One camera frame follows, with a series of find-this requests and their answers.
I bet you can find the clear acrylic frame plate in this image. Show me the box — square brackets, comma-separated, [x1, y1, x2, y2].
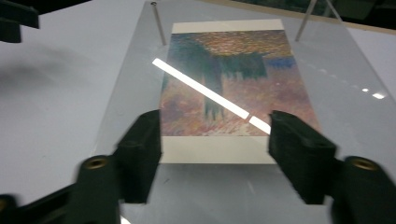
[90, 0, 396, 224]

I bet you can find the thin metal rod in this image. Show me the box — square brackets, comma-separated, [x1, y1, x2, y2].
[150, 1, 167, 47]
[294, 0, 318, 43]
[324, 0, 344, 25]

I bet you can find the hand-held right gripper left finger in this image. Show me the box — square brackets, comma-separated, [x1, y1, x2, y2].
[74, 109, 163, 224]

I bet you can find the colourful painting print card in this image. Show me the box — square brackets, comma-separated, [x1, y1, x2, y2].
[159, 18, 321, 165]

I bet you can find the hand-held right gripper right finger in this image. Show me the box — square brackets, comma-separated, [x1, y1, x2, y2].
[268, 110, 396, 224]

